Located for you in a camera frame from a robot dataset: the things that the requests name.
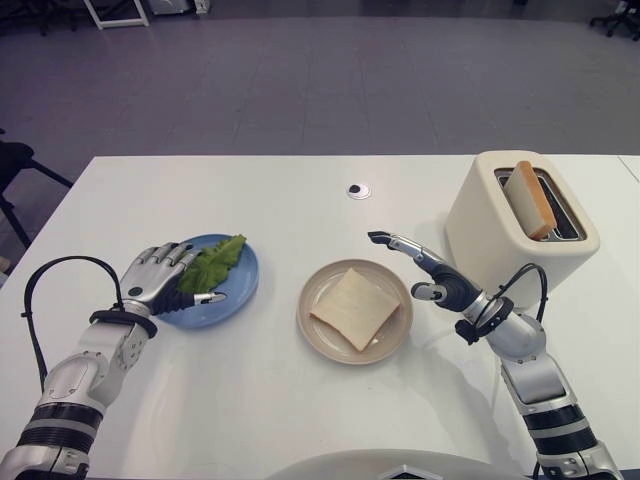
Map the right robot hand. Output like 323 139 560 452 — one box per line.
367 229 491 322

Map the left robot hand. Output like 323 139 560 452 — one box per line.
119 242 228 318

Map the green lettuce leaf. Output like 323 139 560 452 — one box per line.
177 233 249 296

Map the cream toaster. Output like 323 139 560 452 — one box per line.
443 150 602 309

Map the blue plate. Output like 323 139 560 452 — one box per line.
148 233 262 333

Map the bread slice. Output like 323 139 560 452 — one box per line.
308 267 402 354
503 160 558 241

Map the beige plate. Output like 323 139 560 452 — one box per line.
296 257 415 367

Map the robot body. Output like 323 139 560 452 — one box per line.
266 448 522 480

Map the black office chair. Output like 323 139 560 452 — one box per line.
0 0 97 37
588 0 640 39

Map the black cable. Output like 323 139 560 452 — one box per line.
20 254 126 384
467 262 550 342

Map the white table frame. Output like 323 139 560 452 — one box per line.
89 0 152 31

